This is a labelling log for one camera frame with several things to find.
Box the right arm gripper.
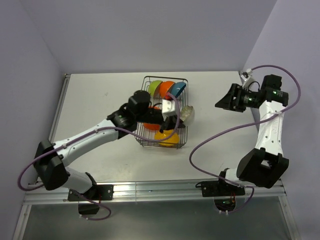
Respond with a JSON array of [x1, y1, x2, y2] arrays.
[[214, 83, 259, 113]]

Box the red orange square bowl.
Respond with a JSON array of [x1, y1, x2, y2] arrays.
[[143, 106, 162, 131]]

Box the orange white round bowl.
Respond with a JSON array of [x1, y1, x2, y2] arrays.
[[159, 80, 175, 98]]

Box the white square bowl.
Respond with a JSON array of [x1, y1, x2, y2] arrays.
[[148, 80, 162, 98]]

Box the yellow round bowl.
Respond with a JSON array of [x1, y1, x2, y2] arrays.
[[153, 128, 180, 148]]

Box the flower shaped patterned dish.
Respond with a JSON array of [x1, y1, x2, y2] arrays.
[[180, 105, 195, 126]]

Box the blue ceramic bowl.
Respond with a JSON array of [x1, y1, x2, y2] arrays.
[[170, 81, 187, 99]]

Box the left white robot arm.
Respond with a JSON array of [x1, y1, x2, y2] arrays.
[[33, 90, 181, 200]]

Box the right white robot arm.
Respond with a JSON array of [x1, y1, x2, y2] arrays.
[[215, 72, 289, 195]]

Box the black wire dish rack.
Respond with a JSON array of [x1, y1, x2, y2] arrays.
[[135, 75, 190, 149]]

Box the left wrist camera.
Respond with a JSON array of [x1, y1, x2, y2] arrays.
[[161, 99, 177, 119]]

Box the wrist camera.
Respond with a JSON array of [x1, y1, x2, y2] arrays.
[[239, 68, 256, 90], [161, 99, 177, 119]]

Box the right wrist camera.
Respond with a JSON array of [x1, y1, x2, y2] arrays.
[[239, 68, 256, 90]]

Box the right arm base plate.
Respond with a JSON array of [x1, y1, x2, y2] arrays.
[[195, 180, 246, 198]]

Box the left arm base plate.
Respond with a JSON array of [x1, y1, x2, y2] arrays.
[[67, 184, 114, 202]]

